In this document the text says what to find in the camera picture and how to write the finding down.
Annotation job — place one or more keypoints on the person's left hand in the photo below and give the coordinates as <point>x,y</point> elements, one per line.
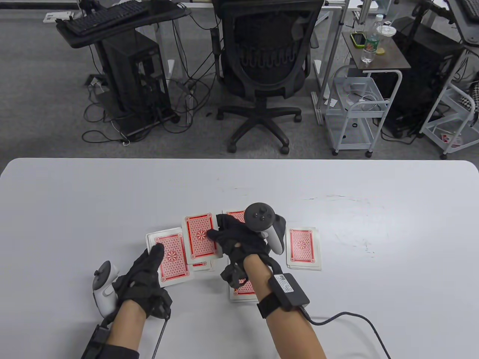
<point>138,284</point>

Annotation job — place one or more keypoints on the person's right hand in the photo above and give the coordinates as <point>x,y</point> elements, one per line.
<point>239,243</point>

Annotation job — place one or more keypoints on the single red-backed playing card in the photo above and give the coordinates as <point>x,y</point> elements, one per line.
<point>198,239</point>

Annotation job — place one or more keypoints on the deck of red playing cards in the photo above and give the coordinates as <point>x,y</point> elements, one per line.
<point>172,258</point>

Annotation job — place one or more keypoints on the person's left forearm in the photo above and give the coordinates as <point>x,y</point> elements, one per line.
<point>127,325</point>

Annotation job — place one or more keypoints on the person's right forearm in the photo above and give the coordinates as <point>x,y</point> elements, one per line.
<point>292,336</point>

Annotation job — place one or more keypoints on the red and white card packet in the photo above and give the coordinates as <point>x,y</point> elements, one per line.
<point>445,138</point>

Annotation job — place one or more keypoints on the white and black VR controller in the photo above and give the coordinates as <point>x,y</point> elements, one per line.
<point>103,299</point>
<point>258,217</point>

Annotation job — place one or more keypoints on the black mesh office chair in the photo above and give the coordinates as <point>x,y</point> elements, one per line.
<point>269,74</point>

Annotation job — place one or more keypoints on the white desk leg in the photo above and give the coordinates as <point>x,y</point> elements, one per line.
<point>336,37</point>
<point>171,69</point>

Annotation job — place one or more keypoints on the black computer tower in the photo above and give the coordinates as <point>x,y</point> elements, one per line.
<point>131,74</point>
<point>423,74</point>

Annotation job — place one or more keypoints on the black hanging power brick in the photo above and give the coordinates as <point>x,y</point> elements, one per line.
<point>215,41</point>

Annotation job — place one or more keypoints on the phone in green case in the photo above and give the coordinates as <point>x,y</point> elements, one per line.
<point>358,39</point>

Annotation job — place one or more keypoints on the clear bottle green label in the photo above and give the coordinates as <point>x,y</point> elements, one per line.
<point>370,45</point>

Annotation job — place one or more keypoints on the clear plastic cup with lid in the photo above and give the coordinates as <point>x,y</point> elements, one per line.
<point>386,30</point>

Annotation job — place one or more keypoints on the black keyboard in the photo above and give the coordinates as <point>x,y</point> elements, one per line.
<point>101,17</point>
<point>472,9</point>

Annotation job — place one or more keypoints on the black white checkered cloth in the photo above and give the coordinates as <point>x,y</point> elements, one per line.
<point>474,93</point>

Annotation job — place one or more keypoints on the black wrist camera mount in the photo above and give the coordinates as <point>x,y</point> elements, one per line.
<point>232,275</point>
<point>162,308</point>

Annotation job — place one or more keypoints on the brown side table white frame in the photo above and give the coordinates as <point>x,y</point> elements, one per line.
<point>393,56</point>

